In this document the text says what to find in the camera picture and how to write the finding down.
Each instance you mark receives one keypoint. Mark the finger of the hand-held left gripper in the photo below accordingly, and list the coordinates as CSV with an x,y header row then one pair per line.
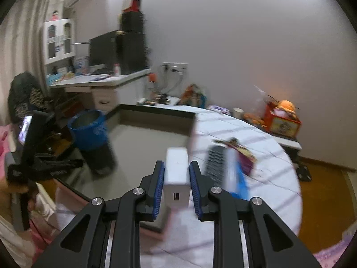
x,y
61,167

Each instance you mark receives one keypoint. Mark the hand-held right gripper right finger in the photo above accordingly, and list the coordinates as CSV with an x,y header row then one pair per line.
x,y
195,192

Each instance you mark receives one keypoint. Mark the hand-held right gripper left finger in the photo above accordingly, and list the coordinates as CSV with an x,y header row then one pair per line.
x,y
159,189

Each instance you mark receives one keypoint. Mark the white charger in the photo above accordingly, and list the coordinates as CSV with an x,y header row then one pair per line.
x,y
175,173

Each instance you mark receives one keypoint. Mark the black remote control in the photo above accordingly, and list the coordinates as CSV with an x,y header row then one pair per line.
x,y
214,162

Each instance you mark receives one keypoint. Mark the blue black cup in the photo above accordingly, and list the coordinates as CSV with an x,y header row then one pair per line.
x,y
89,136

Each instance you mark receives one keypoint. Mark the clear tube blue cap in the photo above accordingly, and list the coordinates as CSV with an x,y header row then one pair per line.
x,y
237,178

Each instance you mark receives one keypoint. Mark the grey box tray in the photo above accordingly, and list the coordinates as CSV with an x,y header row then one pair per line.
x,y
145,139

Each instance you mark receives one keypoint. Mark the keys with magenta tag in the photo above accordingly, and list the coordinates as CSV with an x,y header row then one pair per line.
x,y
246,162

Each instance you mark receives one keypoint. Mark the pink blanket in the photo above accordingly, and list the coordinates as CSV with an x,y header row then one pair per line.
x,y
7,139

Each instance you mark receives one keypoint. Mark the dark jacket leopard lining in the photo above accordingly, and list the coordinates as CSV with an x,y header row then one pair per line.
x,y
25,97

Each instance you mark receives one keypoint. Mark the white striped quilt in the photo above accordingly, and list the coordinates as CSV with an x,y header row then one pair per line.
x,y
251,201

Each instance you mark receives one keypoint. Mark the blue tissue box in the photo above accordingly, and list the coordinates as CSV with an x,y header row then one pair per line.
x,y
53,78

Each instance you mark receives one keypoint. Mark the purple white tissue pack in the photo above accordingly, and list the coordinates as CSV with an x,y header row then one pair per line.
x,y
219,109

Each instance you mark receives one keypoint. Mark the blue white carton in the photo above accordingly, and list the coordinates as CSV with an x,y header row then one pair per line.
x,y
81,64

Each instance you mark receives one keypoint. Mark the paper cup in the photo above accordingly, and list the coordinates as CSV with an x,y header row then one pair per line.
x,y
238,113

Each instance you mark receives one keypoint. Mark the small black device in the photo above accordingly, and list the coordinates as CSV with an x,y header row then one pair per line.
x,y
160,100

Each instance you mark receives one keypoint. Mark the purple mouse pad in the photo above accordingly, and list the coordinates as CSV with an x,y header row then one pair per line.
x,y
100,77

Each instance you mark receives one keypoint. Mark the blue white snack bag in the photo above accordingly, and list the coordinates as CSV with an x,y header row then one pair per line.
x,y
203,100

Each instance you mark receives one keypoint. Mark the beige curtain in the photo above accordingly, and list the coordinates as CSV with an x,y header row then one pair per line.
x,y
22,47

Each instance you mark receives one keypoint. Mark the white desk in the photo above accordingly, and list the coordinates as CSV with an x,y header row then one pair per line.
x,y
111,82

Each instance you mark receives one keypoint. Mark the orange snack bag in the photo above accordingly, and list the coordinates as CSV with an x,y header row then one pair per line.
x,y
191,95

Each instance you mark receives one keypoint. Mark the white glass-door cabinet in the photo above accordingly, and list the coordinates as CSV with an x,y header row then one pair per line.
x,y
58,44

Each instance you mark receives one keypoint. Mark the red-capped water bottle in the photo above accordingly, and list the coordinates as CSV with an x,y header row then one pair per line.
x,y
152,85

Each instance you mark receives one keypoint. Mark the white low shelf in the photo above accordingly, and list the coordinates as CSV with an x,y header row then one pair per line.
x,y
290,143

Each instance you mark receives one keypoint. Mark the pink lotion bottle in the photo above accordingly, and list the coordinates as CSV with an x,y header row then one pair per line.
x,y
117,69

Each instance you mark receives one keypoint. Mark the red printed box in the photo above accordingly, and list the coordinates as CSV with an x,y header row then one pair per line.
x,y
281,125

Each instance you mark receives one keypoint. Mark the black floor scale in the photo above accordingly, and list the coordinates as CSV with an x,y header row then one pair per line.
x,y
302,171

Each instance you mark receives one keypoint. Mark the black computer monitor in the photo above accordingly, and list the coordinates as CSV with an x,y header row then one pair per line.
x,y
103,50

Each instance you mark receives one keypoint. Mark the clear plastic bag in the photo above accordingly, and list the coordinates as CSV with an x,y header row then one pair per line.
x,y
260,96

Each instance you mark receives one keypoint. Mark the orange plush toy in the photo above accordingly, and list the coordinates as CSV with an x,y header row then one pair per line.
x,y
287,106

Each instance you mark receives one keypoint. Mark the pink doll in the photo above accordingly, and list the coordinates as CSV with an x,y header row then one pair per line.
x,y
55,16

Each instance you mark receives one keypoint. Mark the black computer tower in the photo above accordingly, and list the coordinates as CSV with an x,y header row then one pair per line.
x,y
132,53

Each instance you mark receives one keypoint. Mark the lilac printed cloth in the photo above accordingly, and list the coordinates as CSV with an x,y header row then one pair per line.
x,y
332,255

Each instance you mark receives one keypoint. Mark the black speaker box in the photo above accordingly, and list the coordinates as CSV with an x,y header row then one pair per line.
x,y
132,22

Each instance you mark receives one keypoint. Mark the red white calendar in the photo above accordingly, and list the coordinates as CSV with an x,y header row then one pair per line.
x,y
131,2

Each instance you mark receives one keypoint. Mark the wall power outlet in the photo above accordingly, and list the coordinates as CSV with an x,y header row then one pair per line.
x,y
175,67

